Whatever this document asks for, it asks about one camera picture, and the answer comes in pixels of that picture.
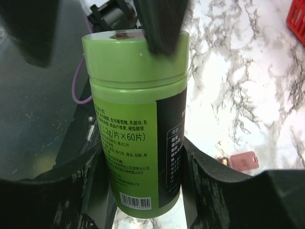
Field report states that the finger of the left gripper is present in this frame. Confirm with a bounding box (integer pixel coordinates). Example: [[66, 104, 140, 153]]
[[0, 0, 59, 68]]

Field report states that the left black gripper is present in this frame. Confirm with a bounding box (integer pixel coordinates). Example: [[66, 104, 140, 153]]
[[86, 0, 189, 55]]

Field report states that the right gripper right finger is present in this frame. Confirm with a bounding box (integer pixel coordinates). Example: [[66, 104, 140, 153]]
[[183, 139, 305, 229]]

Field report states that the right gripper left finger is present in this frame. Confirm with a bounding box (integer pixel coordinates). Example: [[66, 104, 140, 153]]
[[0, 143, 101, 229]]

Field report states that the brown weekly pill organizer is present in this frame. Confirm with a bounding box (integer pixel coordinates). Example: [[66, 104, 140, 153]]
[[216, 151, 259, 172]]

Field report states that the green bottle cap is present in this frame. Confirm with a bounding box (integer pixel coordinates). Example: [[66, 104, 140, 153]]
[[82, 29, 189, 89]]

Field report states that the green pill bottle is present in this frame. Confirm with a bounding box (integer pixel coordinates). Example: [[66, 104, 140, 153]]
[[93, 78, 187, 219]]

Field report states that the red plastic shopping basket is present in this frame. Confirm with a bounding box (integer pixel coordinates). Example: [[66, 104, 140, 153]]
[[286, 0, 305, 45]]

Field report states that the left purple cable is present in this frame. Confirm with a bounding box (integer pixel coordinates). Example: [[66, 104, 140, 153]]
[[71, 56, 93, 104]]

